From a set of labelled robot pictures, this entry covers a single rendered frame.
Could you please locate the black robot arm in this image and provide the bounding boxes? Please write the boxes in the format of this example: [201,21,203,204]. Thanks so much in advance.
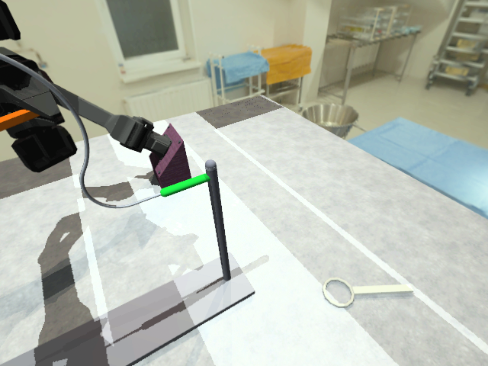
[0,47,172,159]

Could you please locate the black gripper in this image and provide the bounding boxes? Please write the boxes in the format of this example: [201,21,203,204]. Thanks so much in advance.
[0,0,77,172]

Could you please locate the orange handle with metal loop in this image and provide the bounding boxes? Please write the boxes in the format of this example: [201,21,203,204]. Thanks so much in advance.
[0,109,39,132]

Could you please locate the pale cream loop with flat handle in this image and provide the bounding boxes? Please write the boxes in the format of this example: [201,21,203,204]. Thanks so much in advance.
[323,278,413,307]

